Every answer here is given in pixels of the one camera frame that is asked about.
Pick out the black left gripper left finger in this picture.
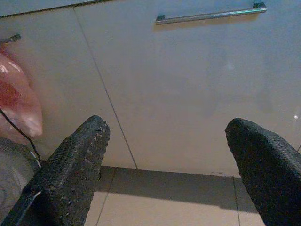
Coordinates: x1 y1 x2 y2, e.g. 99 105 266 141
7 115 111 226

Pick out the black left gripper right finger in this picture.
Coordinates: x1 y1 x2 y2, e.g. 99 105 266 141
225 118 301 226

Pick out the red plastic bag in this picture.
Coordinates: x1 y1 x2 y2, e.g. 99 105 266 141
0 44 43 144

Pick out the glossy white cabinet door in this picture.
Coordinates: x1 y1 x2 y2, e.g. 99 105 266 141
73 0 301 178
0 8 138 170

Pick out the thin black cable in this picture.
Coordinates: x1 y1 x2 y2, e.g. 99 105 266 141
0 108 42 168

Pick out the long silver cabinet handle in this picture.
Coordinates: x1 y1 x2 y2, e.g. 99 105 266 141
155 2 268 25

